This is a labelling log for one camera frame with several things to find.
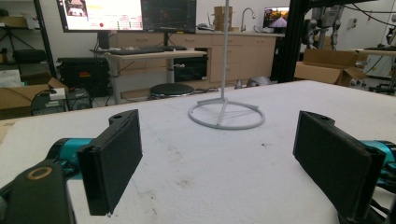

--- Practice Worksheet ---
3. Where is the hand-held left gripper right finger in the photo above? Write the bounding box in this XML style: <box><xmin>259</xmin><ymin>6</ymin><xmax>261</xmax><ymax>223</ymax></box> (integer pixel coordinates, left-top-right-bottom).
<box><xmin>292</xmin><ymin>110</ymin><xmax>396</xmax><ymax>222</ymax></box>

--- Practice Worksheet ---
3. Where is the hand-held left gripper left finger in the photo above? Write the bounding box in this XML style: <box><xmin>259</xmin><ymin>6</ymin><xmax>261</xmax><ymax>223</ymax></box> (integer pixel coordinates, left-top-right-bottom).
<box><xmin>47</xmin><ymin>108</ymin><xmax>144</xmax><ymax>217</ymax></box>

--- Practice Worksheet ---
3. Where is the open cardboard box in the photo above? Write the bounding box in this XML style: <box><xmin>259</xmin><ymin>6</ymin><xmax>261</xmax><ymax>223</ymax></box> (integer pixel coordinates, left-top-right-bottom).
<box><xmin>293</xmin><ymin>49</ymin><xmax>368</xmax><ymax>88</ymax></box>

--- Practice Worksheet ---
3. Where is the black round stool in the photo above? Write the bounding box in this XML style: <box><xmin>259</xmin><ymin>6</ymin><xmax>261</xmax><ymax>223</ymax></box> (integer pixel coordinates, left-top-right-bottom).
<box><xmin>148</xmin><ymin>82</ymin><xmax>196</xmax><ymax>100</ymax></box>

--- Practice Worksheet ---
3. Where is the black equipment case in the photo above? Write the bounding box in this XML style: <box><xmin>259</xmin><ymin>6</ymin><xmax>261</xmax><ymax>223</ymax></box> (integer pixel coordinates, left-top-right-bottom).
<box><xmin>57</xmin><ymin>57</ymin><xmax>110</xmax><ymax>97</ymax></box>

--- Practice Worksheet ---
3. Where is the wooden standing desk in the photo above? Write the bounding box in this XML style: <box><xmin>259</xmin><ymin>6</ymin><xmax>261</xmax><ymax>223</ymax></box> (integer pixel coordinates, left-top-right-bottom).
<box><xmin>104</xmin><ymin>49</ymin><xmax>207</xmax><ymax>105</ymax></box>

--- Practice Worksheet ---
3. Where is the black keyboard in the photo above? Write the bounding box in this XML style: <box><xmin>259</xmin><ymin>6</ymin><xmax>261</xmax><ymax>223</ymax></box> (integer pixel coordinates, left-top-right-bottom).
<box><xmin>109</xmin><ymin>46</ymin><xmax>176</xmax><ymax>56</ymax></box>

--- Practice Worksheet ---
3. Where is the white metal stand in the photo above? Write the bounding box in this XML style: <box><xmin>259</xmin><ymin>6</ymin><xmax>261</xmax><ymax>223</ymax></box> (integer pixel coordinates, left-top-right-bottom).
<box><xmin>188</xmin><ymin>0</ymin><xmax>266</xmax><ymax>131</ymax></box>

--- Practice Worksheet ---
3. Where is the wooden cabinet counter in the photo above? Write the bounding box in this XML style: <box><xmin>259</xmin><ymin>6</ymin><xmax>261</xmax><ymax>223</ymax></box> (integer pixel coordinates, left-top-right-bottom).
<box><xmin>108</xmin><ymin>29</ymin><xmax>285</xmax><ymax>91</ymax></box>

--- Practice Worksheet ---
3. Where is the large computer monitor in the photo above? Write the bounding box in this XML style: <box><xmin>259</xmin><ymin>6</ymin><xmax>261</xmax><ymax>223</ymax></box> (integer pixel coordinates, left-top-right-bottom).
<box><xmin>56</xmin><ymin>0</ymin><xmax>145</xmax><ymax>34</ymax></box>

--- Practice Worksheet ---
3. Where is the small monitor with sunset picture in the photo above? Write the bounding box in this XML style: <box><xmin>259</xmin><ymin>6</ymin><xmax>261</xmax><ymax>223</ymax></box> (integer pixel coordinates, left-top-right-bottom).
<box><xmin>262</xmin><ymin>7</ymin><xmax>290</xmax><ymax>30</ymax></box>

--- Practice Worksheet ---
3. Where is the black metal shelf rack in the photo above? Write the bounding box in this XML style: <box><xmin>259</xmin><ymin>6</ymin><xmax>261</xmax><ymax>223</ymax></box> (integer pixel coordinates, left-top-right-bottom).
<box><xmin>0</xmin><ymin>0</ymin><xmax>58</xmax><ymax>78</ymax></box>

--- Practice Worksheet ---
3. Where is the dark computer monitor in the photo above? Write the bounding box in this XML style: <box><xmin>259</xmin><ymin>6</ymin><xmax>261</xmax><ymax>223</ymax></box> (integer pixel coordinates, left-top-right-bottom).
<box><xmin>140</xmin><ymin>0</ymin><xmax>198</xmax><ymax>34</ymax></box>

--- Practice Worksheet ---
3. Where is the chrome faucet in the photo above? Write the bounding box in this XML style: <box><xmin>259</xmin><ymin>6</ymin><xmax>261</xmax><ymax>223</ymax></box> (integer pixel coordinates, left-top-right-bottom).
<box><xmin>240</xmin><ymin>7</ymin><xmax>257</xmax><ymax>33</ymax></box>

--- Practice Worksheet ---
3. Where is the tall cardboard box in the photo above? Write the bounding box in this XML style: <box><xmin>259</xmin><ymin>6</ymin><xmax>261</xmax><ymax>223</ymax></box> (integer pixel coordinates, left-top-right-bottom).
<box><xmin>213</xmin><ymin>6</ymin><xmax>233</xmax><ymax>32</ymax></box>

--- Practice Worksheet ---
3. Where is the cardboard box with cables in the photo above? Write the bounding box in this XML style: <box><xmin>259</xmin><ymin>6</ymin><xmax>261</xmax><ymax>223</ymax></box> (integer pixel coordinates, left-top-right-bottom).
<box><xmin>0</xmin><ymin>77</ymin><xmax>69</xmax><ymax>120</ymax></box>

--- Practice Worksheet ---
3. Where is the black metal frame post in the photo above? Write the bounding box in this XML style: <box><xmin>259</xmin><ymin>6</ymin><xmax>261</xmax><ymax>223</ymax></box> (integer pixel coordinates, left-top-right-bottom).
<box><xmin>274</xmin><ymin>0</ymin><xmax>312</xmax><ymax>84</ymax></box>

